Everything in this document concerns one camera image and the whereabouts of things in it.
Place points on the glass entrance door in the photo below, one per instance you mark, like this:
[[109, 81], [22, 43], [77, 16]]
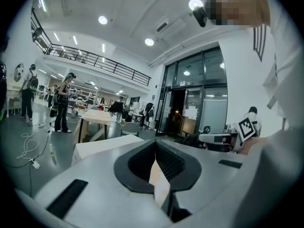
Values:
[[192, 94]]

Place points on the coat on rack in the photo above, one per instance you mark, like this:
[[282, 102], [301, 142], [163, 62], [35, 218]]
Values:
[[149, 111]]

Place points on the black head camera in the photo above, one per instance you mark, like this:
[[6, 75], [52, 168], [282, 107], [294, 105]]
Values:
[[200, 15]]

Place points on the table with cream cloth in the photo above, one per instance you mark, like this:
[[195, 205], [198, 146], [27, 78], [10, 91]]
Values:
[[97, 116]]

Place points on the person's right forearm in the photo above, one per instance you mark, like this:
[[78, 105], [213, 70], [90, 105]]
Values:
[[255, 145]]

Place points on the white paper notices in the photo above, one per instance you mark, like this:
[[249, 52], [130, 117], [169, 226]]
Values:
[[190, 113]]

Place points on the black balcony railing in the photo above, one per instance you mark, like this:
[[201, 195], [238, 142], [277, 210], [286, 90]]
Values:
[[95, 60]]

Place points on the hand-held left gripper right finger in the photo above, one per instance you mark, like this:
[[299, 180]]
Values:
[[213, 189]]

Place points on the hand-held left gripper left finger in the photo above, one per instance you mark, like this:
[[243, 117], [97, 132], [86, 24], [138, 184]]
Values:
[[99, 198]]

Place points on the white side table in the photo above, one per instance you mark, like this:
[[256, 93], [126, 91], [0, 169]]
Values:
[[13, 96]]

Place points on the white power strip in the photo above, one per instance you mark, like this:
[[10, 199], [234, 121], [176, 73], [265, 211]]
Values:
[[35, 164]]

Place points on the round ceiling light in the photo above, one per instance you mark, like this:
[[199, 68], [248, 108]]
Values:
[[102, 20], [149, 42], [195, 3]]

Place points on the person's white striped shirt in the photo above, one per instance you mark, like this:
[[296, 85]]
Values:
[[287, 68]]

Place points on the black backpack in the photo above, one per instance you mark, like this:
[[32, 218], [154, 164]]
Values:
[[33, 82]]

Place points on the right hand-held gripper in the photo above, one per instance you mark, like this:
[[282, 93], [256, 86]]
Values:
[[247, 128]]

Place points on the grey chair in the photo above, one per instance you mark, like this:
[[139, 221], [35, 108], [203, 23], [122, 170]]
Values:
[[130, 128]]

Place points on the person's head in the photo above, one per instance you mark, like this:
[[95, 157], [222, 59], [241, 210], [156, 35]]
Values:
[[237, 3]]

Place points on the ceiling air conditioner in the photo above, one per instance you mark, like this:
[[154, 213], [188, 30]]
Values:
[[169, 28]]

